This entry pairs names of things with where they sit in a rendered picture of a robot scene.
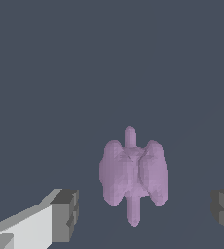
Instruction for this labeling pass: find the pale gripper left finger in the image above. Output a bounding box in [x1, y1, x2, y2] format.
[0, 188, 80, 249]

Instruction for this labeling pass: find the lilac lobed object with stem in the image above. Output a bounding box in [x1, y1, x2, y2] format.
[98, 125, 169, 228]

